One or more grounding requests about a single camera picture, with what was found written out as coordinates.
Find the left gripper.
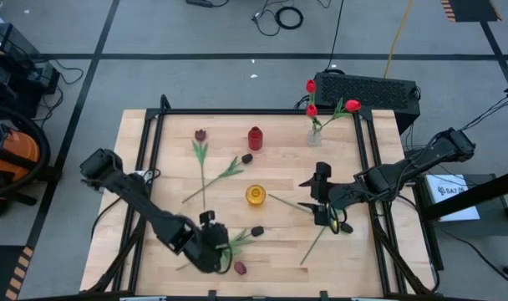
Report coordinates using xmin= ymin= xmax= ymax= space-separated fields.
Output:
xmin=185 ymin=211 xmax=231 ymax=275

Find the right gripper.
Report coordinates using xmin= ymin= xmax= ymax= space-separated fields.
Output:
xmin=297 ymin=161 xmax=359 ymax=227

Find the black artificial tulip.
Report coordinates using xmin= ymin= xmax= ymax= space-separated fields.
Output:
xmin=299 ymin=221 xmax=354 ymax=267
xmin=175 ymin=225 xmax=266 ymax=272
xmin=180 ymin=152 xmax=254 ymax=205

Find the yellow glass vase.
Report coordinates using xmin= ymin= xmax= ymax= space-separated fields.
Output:
xmin=245 ymin=184 xmax=267 ymax=207

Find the red ribbed glass vase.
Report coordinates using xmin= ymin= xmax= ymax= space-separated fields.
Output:
xmin=247 ymin=125 xmax=264 ymax=152

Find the red artificial tulip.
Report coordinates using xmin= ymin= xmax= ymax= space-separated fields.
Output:
xmin=306 ymin=103 xmax=323 ymax=133
xmin=305 ymin=78 xmax=322 ymax=135
xmin=318 ymin=98 xmax=363 ymax=131

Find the clear glass vase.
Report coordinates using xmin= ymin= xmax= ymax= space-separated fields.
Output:
xmin=306 ymin=127 xmax=323 ymax=147

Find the black computer tower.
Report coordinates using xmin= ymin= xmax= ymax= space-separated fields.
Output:
xmin=312 ymin=71 xmax=422 ymax=135

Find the white printed paper sheet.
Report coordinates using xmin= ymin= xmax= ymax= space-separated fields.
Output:
xmin=424 ymin=173 xmax=482 ymax=222

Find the black side cart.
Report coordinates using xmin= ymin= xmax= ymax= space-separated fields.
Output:
xmin=416 ymin=166 xmax=508 ymax=268

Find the orange vacuum cleaner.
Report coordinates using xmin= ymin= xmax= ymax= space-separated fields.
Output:
xmin=0 ymin=117 xmax=42 ymax=176
xmin=0 ymin=104 xmax=53 ymax=200

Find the hazard-striped black floor mat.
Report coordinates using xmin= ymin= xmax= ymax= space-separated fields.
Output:
xmin=0 ymin=245 xmax=35 ymax=301
xmin=440 ymin=0 xmax=503 ymax=23

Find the black equipment stack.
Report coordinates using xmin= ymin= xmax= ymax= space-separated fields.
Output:
xmin=0 ymin=23 xmax=62 ymax=119

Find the black aluminium table frame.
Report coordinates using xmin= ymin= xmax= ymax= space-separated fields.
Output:
xmin=84 ymin=94 xmax=441 ymax=301

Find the black hanging cable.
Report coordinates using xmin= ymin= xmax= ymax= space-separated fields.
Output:
xmin=325 ymin=0 xmax=345 ymax=71

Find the yellow hanging cable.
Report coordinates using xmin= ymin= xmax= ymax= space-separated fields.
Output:
xmin=384 ymin=0 xmax=414 ymax=79

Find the coiled black cable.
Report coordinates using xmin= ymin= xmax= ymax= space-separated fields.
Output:
xmin=274 ymin=6 xmax=304 ymax=30

